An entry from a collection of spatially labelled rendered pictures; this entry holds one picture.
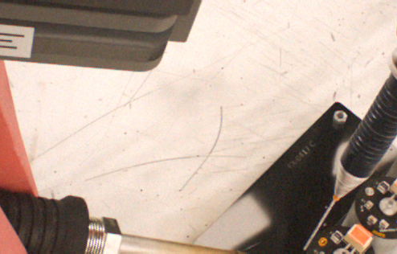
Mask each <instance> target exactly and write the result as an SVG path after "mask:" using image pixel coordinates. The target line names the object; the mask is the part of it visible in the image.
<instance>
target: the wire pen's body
mask: <svg viewBox="0 0 397 254"><path fill-rule="evenodd" d="M388 66H389V68H390V71H391V73H390V75H389V76H388V78H387V79H386V81H385V82H384V84H383V86H382V87H381V89H380V90H379V93H378V95H377V96H376V97H375V99H374V101H373V103H372V104H371V106H370V108H369V109H368V111H367V113H366V115H365V116H364V118H363V119H362V121H361V123H360V125H359V127H358V128H357V130H356V131H355V133H354V135H353V137H352V138H351V139H350V141H349V143H348V145H347V146H346V148H345V149H344V151H343V153H342V155H341V157H340V163H341V165H342V168H343V169H344V170H345V171H346V172H347V173H348V174H350V175H352V176H354V177H355V178H369V177H370V176H371V175H372V174H373V173H374V170H375V169H376V167H377V166H378V164H379V163H380V161H381V160H382V158H383V156H384V155H385V153H386V152H387V150H388V149H389V147H390V146H391V144H392V142H393V141H394V140H395V138H396V136H397V47H395V49H394V50H393V51H392V53H391V55H390V56H389V59H388Z"/></svg>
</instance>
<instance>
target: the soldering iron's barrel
mask: <svg viewBox="0 0 397 254"><path fill-rule="evenodd" d="M89 221H90V225H89V236H88V245H87V248H86V252H85V254H251V253H246V252H241V251H238V250H233V251H232V250H227V249H222V248H213V247H208V246H203V245H198V244H188V243H183V242H178V241H173V240H164V239H159V238H154V237H153V238H149V237H144V236H135V235H130V234H125V233H121V229H120V226H119V224H118V222H117V220H116V219H111V218H106V217H101V218H96V217H91V216H89Z"/></svg>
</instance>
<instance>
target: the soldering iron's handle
mask: <svg viewBox="0 0 397 254"><path fill-rule="evenodd" d="M0 207H1V208H2V210H3V212H4V213H5V215H6V217H7V218H8V220H9V221H10V224H11V225H12V227H13V229H14V230H15V232H16V234H17V235H18V237H19V239H20V240H21V242H22V243H23V246H24V247H25V249H26V250H27V253H28V254H85V252H86V248H87V245H88V236H89V225H90V221H89V211H88V205H87V203H86V202H85V200H84V199H83V198H81V197H77V196H73V195H68V196H66V197H64V198H62V199H60V200H58V199H49V198H45V197H41V196H39V197H37V196H35V195H24V194H22V193H17V192H13V193H11V192H10V191H8V190H0Z"/></svg>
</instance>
